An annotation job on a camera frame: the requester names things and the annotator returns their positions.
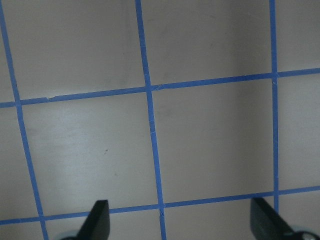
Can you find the blue tape strip upper horizontal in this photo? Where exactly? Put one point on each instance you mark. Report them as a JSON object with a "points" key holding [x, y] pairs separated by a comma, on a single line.
{"points": [[175, 85]]}

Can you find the blue tape strip vertical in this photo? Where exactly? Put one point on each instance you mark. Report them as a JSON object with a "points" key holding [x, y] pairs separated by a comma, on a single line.
{"points": [[151, 117], [21, 124], [275, 125]]}

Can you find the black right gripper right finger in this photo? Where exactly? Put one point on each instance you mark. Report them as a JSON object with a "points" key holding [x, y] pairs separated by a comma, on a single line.
{"points": [[266, 223]]}

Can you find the blue tape strip middle vertical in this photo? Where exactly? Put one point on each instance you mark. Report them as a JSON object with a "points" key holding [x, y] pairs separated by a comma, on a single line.
{"points": [[151, 117]]}

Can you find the blue tape strip right vertical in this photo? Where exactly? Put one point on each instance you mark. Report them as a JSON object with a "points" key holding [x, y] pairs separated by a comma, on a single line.
{"points": [[275, 125]]}

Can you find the blue tape strip left vertical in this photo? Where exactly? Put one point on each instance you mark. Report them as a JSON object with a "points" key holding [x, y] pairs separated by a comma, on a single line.
{"points": [[21, 124]]}

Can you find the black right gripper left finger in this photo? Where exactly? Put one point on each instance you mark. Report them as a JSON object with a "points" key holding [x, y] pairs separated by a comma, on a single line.
{"points": [[97, 224]]}

